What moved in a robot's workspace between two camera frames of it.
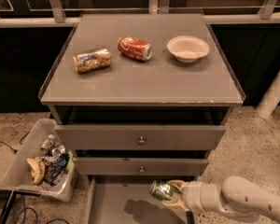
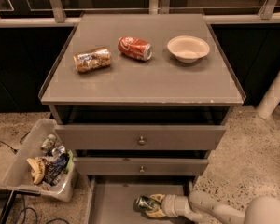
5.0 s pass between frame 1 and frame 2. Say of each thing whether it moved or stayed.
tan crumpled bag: stayed
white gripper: moved
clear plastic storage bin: stayed
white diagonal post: stayed
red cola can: stayed
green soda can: moved
